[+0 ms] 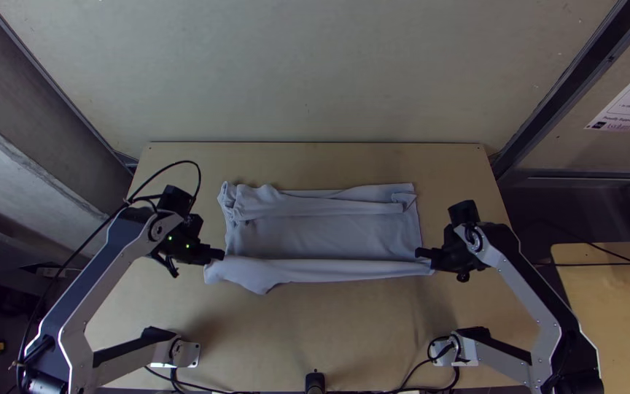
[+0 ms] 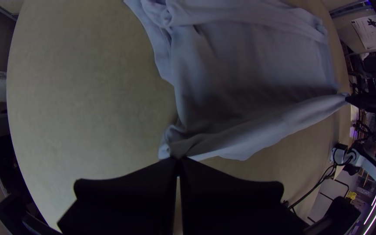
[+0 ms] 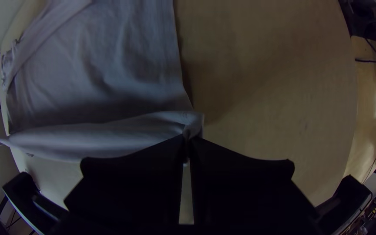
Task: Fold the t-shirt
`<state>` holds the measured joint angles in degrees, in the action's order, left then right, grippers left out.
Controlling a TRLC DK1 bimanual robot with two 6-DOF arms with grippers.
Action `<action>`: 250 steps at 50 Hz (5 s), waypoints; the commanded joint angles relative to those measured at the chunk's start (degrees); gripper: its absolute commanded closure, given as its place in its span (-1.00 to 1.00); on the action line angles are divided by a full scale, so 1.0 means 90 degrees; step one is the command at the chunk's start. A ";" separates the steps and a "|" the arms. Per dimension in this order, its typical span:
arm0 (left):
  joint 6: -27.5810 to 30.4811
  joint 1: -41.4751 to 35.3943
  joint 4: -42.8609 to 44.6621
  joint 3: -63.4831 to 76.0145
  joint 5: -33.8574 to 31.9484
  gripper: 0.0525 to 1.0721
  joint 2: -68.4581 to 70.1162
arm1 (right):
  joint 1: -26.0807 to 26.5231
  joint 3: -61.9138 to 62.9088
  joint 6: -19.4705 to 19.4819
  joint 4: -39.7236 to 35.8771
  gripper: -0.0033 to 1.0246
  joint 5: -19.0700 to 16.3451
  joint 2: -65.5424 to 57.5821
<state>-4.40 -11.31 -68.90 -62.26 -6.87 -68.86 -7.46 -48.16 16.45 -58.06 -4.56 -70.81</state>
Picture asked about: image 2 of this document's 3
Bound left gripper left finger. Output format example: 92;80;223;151
57;156;179;235

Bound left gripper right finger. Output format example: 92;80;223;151
178;156;307;235

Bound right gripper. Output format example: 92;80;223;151
344;93;376;115

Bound grey t-shirt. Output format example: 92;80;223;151
123;0;350;162

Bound white paper poster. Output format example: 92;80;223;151
350;14;376;51

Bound black cable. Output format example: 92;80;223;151
287;162;339;210

